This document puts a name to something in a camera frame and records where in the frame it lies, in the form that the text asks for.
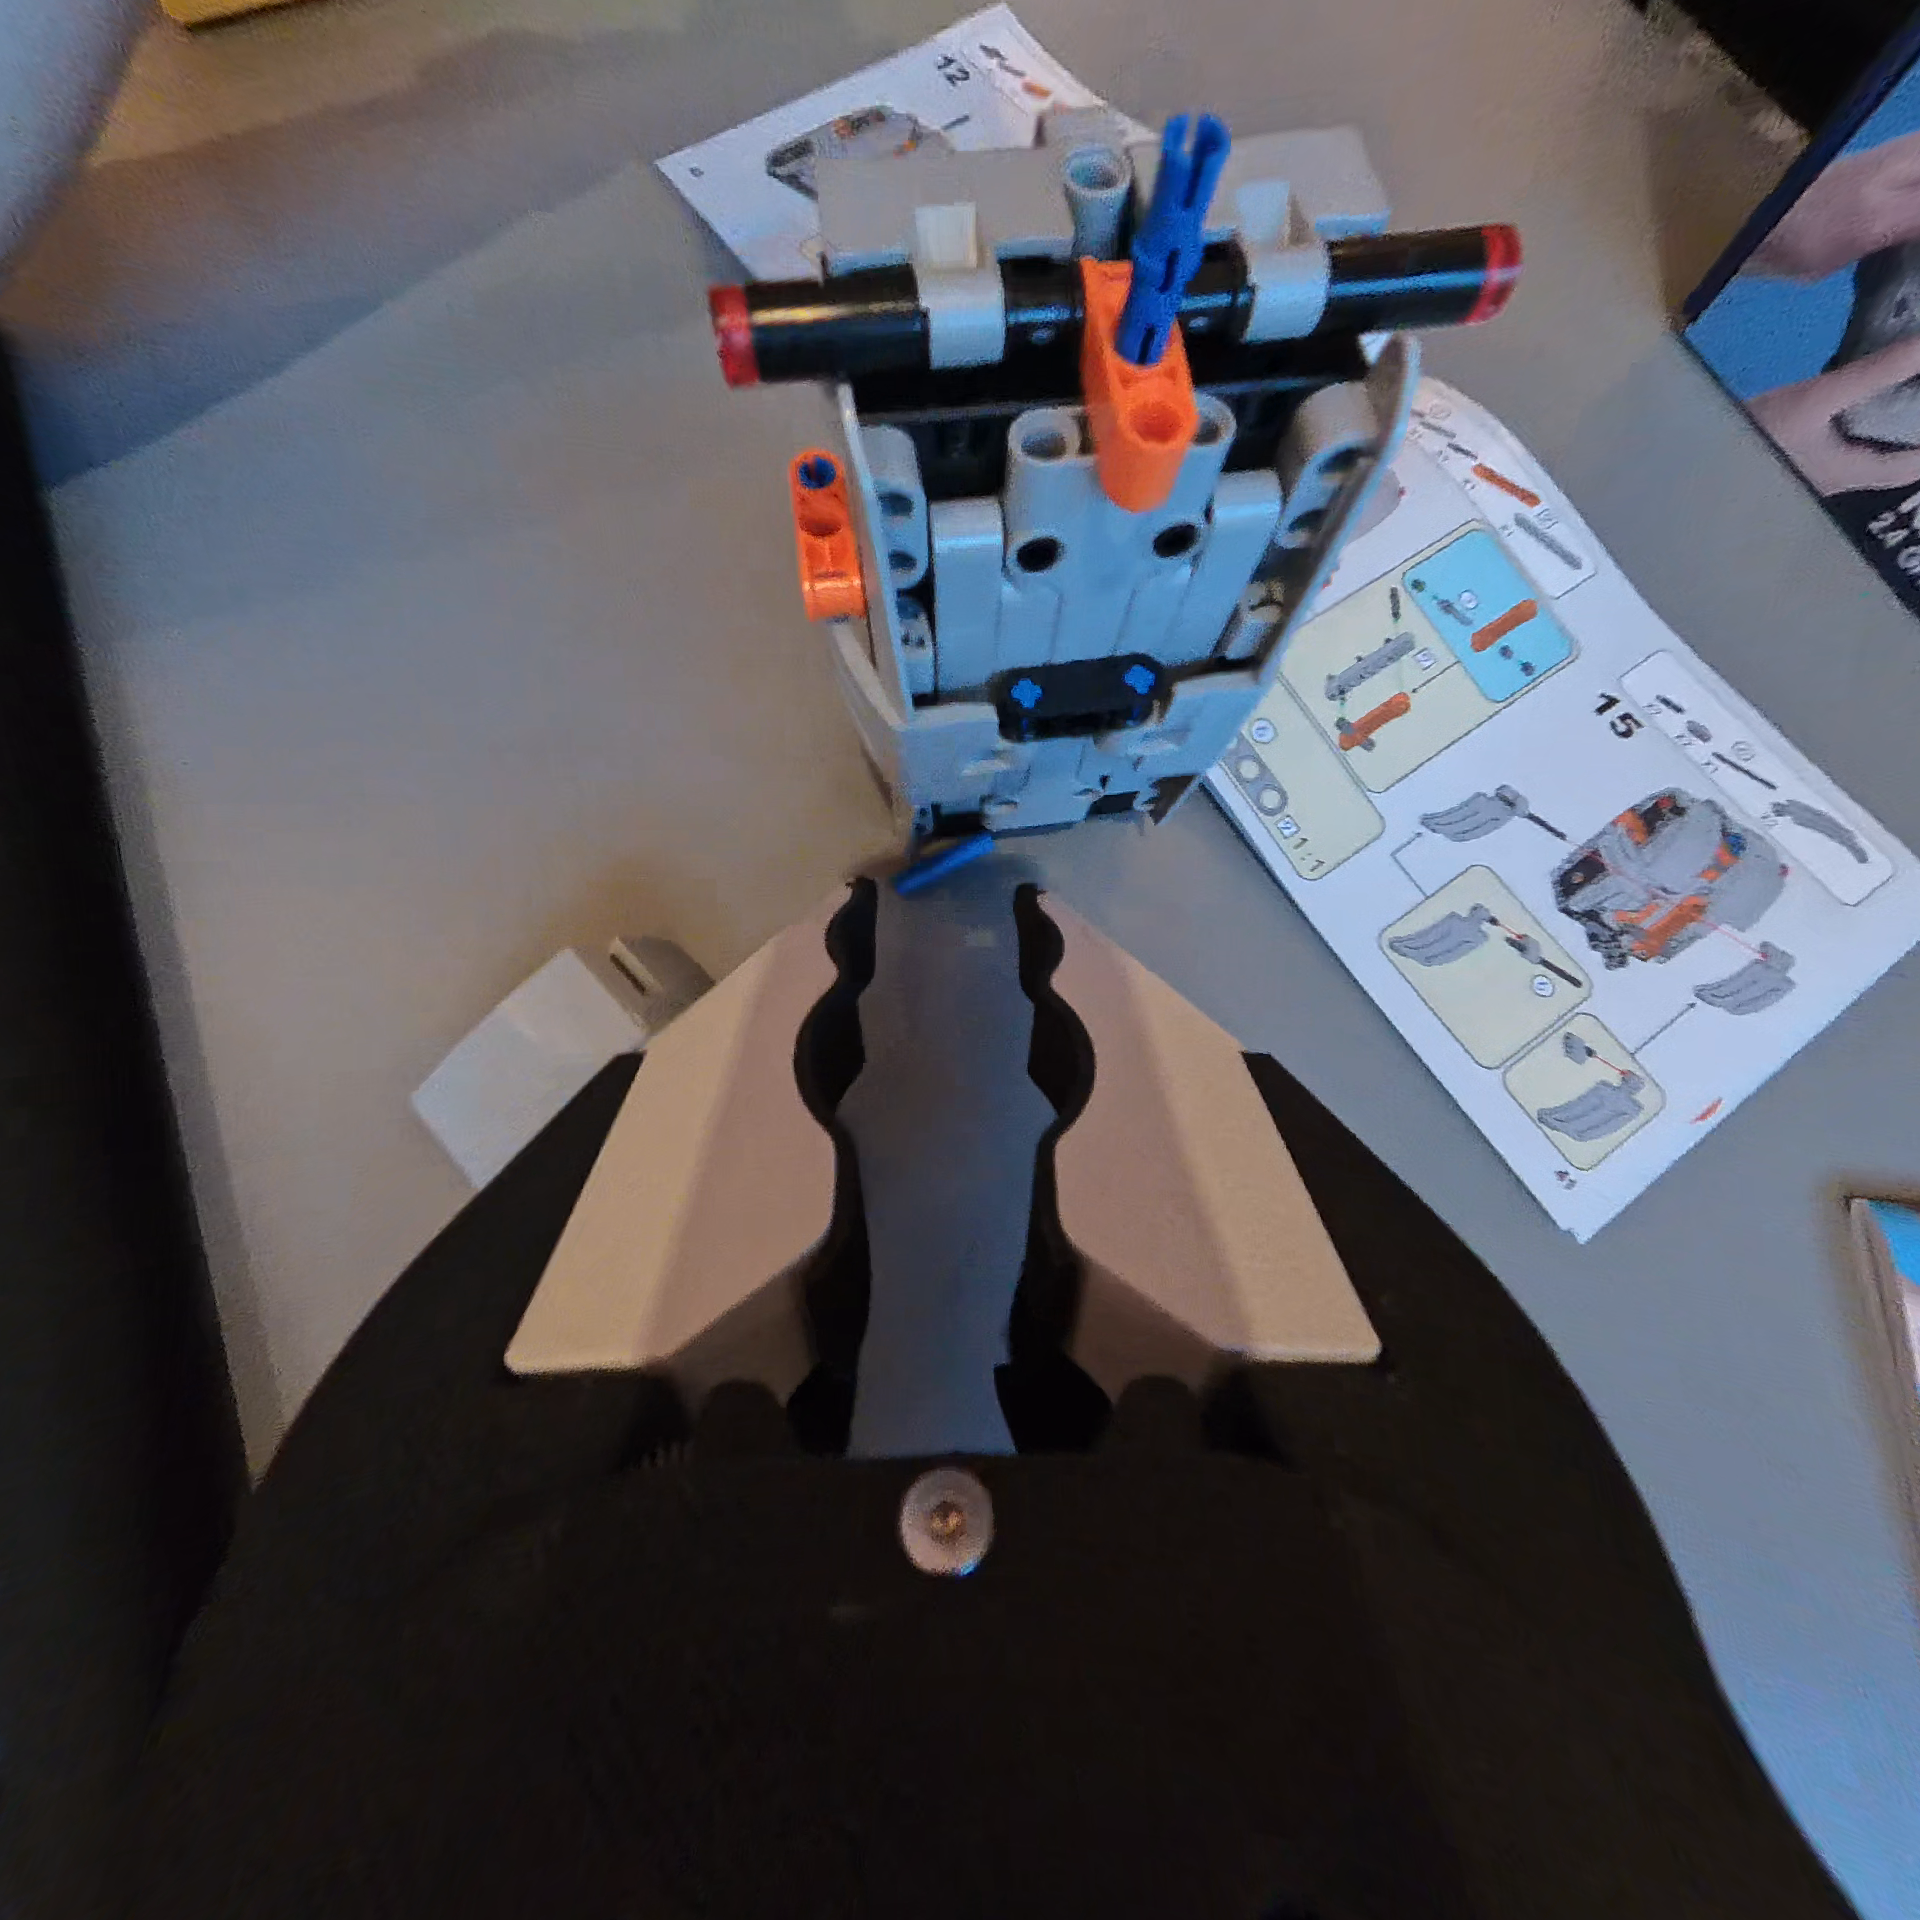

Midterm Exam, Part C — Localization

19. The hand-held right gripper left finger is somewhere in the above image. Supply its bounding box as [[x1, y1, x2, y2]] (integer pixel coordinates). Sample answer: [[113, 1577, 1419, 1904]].
[[503, 883, 879, 1412]]

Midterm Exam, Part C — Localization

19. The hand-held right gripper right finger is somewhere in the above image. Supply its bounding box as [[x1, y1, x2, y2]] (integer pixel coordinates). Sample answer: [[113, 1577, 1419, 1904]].
[[1008, 883, 1385, 1412]]

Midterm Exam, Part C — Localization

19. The grey curved toy panel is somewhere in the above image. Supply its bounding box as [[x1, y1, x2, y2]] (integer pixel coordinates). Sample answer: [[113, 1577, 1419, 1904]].
[[412, 937, 719, 1191]]

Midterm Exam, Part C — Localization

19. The grey toy robot model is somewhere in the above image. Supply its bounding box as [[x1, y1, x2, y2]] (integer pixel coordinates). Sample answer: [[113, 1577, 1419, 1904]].
[[708, 113, 1525, 841]]

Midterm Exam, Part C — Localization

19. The grey desk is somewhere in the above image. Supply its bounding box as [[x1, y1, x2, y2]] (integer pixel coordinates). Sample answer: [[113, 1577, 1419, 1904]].
[[0, 0, 1920, 1920]]

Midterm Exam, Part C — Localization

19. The white instruction booklet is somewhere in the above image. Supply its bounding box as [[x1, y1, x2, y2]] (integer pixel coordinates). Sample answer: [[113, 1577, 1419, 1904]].
[[656, 4, 1920, 1249]]

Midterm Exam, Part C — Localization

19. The blue robot kit box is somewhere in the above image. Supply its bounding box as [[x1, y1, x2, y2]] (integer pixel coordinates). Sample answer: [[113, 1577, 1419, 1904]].
[[1679, 17, 1920, 618]]

